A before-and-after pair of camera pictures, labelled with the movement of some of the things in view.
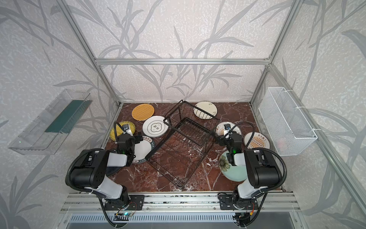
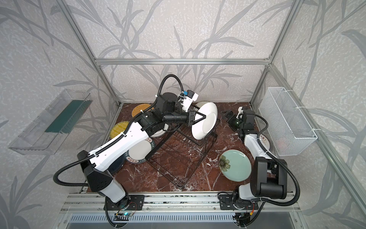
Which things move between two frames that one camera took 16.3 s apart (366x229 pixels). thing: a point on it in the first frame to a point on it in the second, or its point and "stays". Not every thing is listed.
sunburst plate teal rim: x=219 y=128 to x=205 y=128
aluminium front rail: x=282 y=202 stays
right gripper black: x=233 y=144 to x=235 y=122
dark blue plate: x=110 y=170 stays
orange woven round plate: x=142 y=112 stays
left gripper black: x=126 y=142 to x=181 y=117
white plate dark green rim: x=143 y=149 stays
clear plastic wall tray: x=45 y=135 stays
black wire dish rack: x=181 y=147 stays
